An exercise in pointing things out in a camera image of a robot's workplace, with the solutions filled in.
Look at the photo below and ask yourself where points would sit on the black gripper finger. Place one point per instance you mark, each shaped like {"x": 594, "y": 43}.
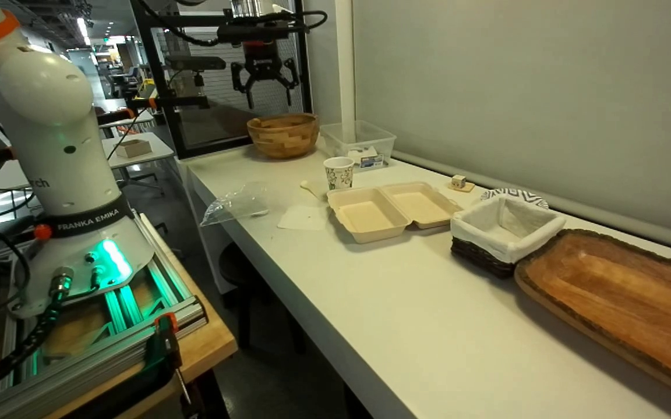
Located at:
{"x": 244, "y": 87}
{"x": 288, "y": 79}

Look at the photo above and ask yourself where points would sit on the dark basket with white liner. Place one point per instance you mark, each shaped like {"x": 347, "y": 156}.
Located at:
{"x": 504, "y": 232}

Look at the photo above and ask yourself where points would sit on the white plastic spoon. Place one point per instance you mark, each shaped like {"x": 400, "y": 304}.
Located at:
{"x": 313, "y": 190}

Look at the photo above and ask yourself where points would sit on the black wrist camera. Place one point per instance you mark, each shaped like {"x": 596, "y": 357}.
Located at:
{"x": 257, "y": 28}

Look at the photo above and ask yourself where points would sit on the small cardboard box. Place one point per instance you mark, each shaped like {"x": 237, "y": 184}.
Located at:
{"x": 135, "y": 148}

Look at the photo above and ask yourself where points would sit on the small beige object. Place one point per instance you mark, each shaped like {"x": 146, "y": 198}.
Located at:
{"x": 461, "y": 184}

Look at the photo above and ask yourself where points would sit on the beige open clamshell container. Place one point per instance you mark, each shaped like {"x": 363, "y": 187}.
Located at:
{"x": 393, "y": 209}

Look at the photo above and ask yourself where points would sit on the white paper napkin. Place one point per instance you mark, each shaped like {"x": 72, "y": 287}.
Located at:
{"x": 301, "y": 218}

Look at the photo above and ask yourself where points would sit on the patterned paper cup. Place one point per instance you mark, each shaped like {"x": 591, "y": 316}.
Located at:
{"x": 340, "y": 173}

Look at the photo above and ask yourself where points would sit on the woven wooden bowl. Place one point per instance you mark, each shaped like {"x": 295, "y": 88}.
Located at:
{"x": 284, "y": 135}

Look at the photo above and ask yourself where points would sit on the green and black clamp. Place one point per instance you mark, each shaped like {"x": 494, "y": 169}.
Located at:
{"x": 166, "y": 349}

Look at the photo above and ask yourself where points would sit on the black metal frame rack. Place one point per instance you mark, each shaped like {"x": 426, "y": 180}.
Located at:
{"x": 166, "y": 94}

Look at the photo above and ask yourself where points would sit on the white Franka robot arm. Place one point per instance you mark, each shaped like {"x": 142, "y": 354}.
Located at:
{"x": 58, "y": 148}

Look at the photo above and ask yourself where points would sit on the clear plastic container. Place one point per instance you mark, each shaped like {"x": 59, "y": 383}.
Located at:
{"x": 358, "y": 143}

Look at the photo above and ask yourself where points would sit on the clear plastic bag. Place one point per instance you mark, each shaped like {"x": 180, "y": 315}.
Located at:
{"x": 235, "y": 206}

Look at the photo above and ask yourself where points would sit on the white background table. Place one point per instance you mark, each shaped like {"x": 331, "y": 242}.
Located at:
{"x": 139, "y": 149}

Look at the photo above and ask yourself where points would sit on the wooden robot mounting board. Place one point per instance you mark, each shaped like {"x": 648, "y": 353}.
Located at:
{"x": 197, "y": 341}

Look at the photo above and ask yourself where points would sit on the blue and white packet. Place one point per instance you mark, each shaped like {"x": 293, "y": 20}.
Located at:
{"x": 366, "y": 156}

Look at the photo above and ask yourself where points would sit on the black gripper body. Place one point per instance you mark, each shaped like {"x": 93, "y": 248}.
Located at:
{"x": 264, "y": 62}

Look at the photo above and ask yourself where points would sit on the black and white patterned item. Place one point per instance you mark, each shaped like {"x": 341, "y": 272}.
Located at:
{"x": 515, "y": 194}

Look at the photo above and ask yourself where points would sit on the large wooden tray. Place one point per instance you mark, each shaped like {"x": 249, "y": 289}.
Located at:
{"x": 623, "y": 304}

